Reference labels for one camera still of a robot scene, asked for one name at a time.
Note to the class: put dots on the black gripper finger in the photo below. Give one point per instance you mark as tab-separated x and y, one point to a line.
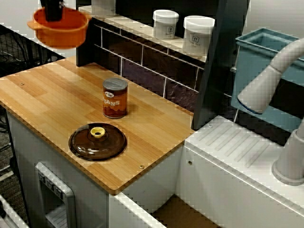
54	12

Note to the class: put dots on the orange plastic pot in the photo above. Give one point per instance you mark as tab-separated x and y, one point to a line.
61	35

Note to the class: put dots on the brown beans can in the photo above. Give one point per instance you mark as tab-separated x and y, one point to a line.
115	104

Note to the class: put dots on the brown glass lid yellow knob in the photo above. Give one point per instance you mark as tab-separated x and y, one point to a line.
99	149

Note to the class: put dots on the black side panel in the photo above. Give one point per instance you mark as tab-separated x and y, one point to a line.
84	47

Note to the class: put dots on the white container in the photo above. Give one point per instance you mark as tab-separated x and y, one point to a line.
103	7

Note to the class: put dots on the white lidded jar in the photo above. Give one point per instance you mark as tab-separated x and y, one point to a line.
197	38
165	26

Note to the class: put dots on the white kitchen cabinet front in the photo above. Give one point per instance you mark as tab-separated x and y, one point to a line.
26	147

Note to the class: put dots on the black upright panel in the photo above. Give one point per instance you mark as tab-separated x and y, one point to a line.
218	71

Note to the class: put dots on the grey dispenser panel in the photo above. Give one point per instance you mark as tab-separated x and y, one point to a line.
70	204

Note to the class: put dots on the teal plastic bin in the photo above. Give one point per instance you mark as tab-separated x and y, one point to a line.
249	59

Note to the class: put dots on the grey toy faucet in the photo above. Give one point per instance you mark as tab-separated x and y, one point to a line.
261	88

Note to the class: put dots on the white toy sink unit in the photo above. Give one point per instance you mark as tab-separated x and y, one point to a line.
213	171

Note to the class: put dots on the brown sink bottom board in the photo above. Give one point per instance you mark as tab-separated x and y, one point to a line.
180	213

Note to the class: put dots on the aluminium frame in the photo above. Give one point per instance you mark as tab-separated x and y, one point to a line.
9	216

